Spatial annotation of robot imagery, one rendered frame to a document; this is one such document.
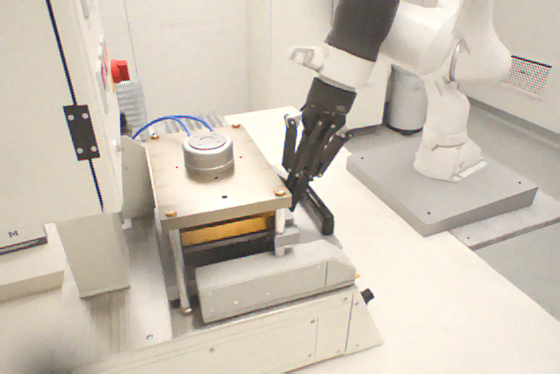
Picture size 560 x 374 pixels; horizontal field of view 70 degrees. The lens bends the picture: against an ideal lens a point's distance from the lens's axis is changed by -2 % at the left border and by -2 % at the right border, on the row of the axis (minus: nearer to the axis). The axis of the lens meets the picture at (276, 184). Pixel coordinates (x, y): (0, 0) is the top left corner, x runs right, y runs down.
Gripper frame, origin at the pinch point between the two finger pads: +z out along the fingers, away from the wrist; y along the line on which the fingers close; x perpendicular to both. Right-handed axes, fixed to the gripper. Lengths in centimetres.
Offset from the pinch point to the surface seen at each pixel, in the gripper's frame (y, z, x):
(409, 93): 192, 2, 205
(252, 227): -10.5, 1.9, -10.0
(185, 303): -18.2, 14.5, -13.0
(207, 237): -16.9, 4.4, -10.0
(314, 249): -0.5, 2.9, -13.1
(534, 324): 51, 11, -23
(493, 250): 166, 49, 61
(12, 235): -47, 37, 30
